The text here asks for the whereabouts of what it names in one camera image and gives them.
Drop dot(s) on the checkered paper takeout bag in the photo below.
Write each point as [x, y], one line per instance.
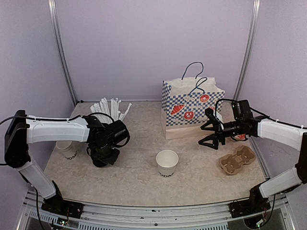
[184, 101]

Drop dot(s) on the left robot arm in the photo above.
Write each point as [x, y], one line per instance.
[103, 142]

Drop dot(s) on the red patterned small bowl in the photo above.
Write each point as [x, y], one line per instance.
[241, 137]

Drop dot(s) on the left aluminium corner post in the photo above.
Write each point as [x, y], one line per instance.
[60, 48]

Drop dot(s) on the brown cardboard cup carrier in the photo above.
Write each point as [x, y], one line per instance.
[232, 164]

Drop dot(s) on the bundle of wrapped white straws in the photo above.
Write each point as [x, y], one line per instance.
[107, 111]

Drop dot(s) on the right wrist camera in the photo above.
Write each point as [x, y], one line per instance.
[211, 117]

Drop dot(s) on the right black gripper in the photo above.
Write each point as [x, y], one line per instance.
[218, 127]

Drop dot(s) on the right aluminium corner post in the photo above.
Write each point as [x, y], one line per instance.
[248, 49]

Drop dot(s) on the aluminium corner post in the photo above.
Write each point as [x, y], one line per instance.
[248, 49]
[60, 48]

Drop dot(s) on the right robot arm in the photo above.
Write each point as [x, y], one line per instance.
[261, 126]

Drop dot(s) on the white paper coffee cup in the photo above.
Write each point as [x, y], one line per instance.
[167, 161]

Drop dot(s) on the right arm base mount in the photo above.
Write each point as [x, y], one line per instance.
[249, 206]

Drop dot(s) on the aluminium front rail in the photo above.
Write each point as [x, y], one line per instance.
[215, 216]

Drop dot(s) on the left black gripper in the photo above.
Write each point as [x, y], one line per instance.
[111, 160]

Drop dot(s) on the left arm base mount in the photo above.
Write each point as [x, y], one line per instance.
[60, 206]

